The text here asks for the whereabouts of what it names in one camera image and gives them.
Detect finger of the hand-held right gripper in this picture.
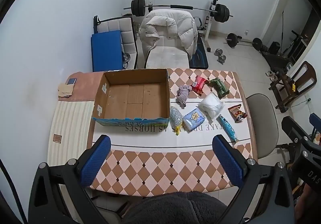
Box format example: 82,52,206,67
309,113,321,137
281,116,314,144

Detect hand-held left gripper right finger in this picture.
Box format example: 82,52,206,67
212,135,295,224

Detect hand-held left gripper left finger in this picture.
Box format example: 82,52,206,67
26,135,111,224

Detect long blue packet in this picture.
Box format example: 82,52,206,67
217,114,239,143

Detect brown cartoon snack packet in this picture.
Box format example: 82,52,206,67
228,104,248,123

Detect blue cat-print tissue pack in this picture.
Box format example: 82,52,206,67
183,108,207,129

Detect white plastic bag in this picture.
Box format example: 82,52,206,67
197,93,224,123

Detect silver foil packet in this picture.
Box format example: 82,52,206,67
170,106,183,136

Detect cardboard box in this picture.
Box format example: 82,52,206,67
92,69,171,128

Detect green packet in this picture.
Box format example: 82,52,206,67
209,78,230,98

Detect purple grey cloth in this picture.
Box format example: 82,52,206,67
176,85,191,109

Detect red packet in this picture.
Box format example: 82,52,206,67
191,76,209,95

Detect person's right forearm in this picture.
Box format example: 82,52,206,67
296,184,321,224

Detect grey round chair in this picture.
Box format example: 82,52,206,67
246,94,279,159

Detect striped cream mat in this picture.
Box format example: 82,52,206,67
48,100,95,167

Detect dark wooden chair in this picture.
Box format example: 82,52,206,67
269,61,317,113

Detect black exercise machine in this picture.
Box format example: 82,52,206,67
261,30,309,74

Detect person's dark fleece clothing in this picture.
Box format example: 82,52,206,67
120,191,229,224

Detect pink brown mat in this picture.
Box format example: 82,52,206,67
58,72,105,101

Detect beige folded cloth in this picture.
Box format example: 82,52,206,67
58,83,74,98

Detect chrome dumbbells beside mat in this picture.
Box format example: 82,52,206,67
122,52,131,69

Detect short barbell with black plates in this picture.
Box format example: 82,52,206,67
225,33,263,51

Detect black blue bench pad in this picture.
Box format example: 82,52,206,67
189,37,209,68

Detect blue folded mat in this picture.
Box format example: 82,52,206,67
91,30,124,72

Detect grey padded chair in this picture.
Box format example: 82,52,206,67
93,15,138,69

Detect white weight rack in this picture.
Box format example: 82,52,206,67
147,0,221,53

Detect white puffer jacket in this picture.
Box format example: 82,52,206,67
139,10,198,60

